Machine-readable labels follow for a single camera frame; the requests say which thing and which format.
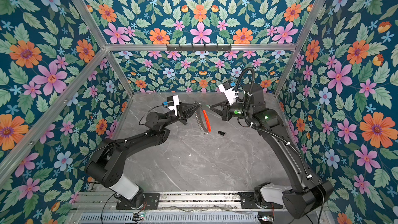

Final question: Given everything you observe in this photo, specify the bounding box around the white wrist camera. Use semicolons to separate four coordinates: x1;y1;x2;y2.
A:
218;80;237;106
165;95;180;116

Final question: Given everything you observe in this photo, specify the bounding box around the black hook rail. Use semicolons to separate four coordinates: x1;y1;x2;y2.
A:
166;44;232;52

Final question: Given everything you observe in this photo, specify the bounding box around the metal keyring holder red handle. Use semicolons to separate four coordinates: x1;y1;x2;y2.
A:
195;107;211;135

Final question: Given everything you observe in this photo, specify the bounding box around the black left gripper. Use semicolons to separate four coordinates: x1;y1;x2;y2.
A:
160;102;199;129

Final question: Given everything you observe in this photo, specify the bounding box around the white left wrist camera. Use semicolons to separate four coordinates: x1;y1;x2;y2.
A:
165;95;180;116

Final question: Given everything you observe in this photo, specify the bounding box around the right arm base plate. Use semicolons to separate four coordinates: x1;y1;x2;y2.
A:
237;192;283;210

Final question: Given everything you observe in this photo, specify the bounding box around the white vented cable duct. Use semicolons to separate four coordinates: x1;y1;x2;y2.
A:
78;212;260;224

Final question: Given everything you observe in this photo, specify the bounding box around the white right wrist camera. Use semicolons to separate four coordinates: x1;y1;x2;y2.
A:
218;80;237;106

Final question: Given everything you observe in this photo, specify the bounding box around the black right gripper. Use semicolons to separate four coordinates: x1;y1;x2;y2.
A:
210;98;254;123

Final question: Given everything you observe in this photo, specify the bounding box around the aluminium mounting rail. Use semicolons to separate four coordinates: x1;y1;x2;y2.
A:
74;191;330;212

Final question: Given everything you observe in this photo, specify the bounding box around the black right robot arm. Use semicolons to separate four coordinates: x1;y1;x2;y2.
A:
210;68;334;219

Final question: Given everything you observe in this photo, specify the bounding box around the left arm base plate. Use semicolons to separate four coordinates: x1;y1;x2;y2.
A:
116;192;160;210

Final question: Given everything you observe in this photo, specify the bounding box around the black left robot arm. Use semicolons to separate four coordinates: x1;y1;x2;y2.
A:
85;102;201;205

